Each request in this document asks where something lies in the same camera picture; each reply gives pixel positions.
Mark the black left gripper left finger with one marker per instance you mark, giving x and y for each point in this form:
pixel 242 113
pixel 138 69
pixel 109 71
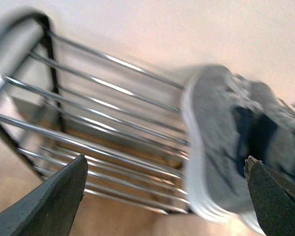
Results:
pixel 49 209

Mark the grey knit sneaker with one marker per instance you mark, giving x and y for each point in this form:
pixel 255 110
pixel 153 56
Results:
pixel 228 119

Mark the black metal shoe rack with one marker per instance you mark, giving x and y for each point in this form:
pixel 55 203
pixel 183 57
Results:
pixel 60 98

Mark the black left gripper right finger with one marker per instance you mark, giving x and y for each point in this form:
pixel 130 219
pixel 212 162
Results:
pixel 273 198

